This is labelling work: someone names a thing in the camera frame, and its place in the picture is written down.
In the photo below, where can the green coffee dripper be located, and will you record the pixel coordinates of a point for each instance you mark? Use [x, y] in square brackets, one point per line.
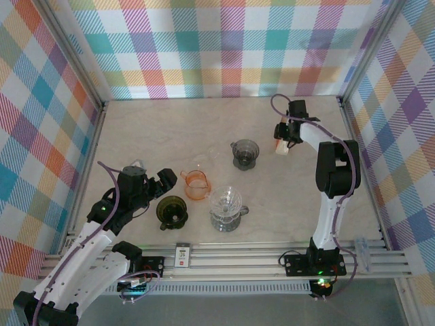
[171, 208]

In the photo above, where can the orange plastic coffee dripper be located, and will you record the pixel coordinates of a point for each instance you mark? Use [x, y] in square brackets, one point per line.
[195, 185]

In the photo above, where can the smoke grey coffee dripper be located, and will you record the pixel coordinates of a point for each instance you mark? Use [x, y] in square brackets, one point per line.
[244, 153]

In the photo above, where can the plain clear glass server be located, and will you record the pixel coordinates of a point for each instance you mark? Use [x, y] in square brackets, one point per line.
[212, 154]

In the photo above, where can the clear coffee dripper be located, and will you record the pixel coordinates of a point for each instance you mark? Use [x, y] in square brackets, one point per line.
[226, 198]

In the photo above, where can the ribbed clear glass server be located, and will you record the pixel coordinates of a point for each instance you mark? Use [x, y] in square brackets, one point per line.
[226, 224]

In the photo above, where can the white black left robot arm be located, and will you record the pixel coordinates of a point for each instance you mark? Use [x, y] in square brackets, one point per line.
[88, 248]

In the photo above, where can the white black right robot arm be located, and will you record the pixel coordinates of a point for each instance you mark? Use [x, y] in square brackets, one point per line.
[328, 217]

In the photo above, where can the white label card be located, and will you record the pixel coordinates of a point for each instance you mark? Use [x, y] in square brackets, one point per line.
[183, 254]

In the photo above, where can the printed paper label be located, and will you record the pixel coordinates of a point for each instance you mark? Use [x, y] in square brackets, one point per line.
[69, 242]

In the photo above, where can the left controller board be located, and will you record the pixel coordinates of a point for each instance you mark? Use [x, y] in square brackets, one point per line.
[134, 289]

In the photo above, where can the controller board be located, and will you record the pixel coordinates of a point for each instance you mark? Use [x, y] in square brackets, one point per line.
[134, 289]
[321, 284]

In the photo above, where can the clear plastic piece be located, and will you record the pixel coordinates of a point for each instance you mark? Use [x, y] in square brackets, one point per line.
[363, 253]

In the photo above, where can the right controller board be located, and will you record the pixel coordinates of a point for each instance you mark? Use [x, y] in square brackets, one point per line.
[321, 284]

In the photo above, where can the aluminium table side rail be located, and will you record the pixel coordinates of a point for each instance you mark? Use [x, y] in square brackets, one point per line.
[87, 163]
[350, 125]

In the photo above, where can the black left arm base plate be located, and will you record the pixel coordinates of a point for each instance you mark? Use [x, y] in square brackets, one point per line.
[154, 263]

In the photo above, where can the aluminium frame post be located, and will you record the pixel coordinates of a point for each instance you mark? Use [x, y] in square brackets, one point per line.
[75, 54]
[370, 51]

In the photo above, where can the aluminium mounting rail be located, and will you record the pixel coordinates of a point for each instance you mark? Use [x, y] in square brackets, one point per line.
[238, 261]

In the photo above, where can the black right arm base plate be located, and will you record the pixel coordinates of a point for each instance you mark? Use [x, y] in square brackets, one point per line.
[295, 265]

